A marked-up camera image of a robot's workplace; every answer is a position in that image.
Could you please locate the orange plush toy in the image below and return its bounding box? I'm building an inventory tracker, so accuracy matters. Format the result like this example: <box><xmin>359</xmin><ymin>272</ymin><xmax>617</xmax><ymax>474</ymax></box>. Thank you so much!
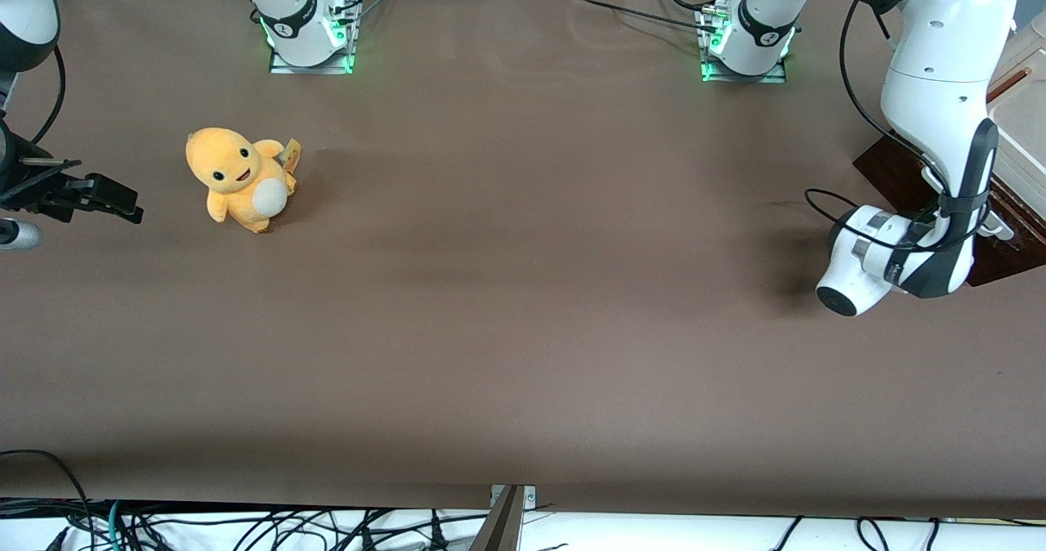
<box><xmin>185</xmin><ymin>127</ymin><xmax>303</xmax><ymax>235</ymax></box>

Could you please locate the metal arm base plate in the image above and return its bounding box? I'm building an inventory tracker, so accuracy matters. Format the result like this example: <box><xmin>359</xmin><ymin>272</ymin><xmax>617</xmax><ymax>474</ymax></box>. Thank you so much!
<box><xmin>699</xmin><ymin>3</ymin><xmax>789</xmax><ymax>84</ymax></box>
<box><xmin>268</xmin><ymin>0</ymin><xmax>360</xmax><ymax>75</ymax></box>

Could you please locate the black looped floor cable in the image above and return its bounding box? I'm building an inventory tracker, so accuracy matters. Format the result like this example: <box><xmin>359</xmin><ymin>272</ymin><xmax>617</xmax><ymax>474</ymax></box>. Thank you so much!
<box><xmin>0</xmin><ymin>449</ymin><xmax>95</xmax><ymax>551</ymax></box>

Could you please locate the dark camera mount post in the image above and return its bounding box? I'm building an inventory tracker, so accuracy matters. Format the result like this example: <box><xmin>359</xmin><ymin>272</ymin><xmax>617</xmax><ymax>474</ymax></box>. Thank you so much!
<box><xmin>470</xmin><ymin>484</ymin><xmax>525</xmax><ymax>551</ymax></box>

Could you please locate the small metal bracket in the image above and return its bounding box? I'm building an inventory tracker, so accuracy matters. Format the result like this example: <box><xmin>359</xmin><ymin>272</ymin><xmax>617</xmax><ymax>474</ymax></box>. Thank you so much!
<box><xmin>490</xmin><ymin>484</ymin><xmax>538</xmax><ymax>509</ymax></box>

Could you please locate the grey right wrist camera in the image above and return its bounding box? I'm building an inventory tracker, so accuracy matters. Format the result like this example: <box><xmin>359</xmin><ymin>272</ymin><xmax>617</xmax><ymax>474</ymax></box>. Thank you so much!
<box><xmin>0</xmin><ymin>218</ymin><xmax>42</xmax><ymax>250</ymax></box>

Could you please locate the teal floor cable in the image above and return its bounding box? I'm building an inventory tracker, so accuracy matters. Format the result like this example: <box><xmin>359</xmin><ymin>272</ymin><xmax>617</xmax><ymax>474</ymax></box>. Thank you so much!
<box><xmin>105</xmin><ymin>500</ymin><xmax>132</xmax><ymax>551</ymax></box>

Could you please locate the long black table cable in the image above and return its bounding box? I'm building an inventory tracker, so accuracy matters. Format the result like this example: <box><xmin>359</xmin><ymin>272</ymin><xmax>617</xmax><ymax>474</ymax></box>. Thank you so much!
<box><xmin>572</xmin><ymin>0</ymin><xmax>720</xmax><ymax>35</ymax></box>

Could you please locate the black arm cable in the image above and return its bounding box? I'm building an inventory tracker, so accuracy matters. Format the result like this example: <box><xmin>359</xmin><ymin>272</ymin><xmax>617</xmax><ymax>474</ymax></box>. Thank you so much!
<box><xmin>805</xmin><ymin>0</ymin><xmax>981</xmax><ymax>253</ymax></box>
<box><xmin>29</xmin><ymin>44</ymin><xmax>68</xmax><ymax>147</ymax></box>

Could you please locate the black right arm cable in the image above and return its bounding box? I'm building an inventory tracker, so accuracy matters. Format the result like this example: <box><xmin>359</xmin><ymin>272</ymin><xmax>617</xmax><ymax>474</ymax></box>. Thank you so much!
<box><xmin>29</xmin><ymin>44</ymin><xmax>68</xmax><ymax>147</ymax></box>

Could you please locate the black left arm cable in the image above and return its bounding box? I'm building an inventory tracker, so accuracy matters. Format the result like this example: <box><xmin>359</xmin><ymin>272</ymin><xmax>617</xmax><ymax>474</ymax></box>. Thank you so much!
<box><xmin>805</xmin><ymin>0</ymin><xmax>981</xmax><ymax>253</ymax></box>

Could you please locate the brown table cover sheet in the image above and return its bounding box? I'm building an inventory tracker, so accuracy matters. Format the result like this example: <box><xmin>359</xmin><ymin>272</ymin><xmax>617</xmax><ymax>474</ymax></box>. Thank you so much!
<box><xmin>0</xmin><ymin>0</ymin><xmax>1046</xmax><ymax>519</ymax></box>

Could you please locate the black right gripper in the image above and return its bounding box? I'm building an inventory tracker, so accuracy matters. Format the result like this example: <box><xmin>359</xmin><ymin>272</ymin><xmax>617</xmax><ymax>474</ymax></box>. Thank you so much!
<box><xmin>0</xmin><ymin>118</ymin><xmax>145</xmax><ymax>225</ymax></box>

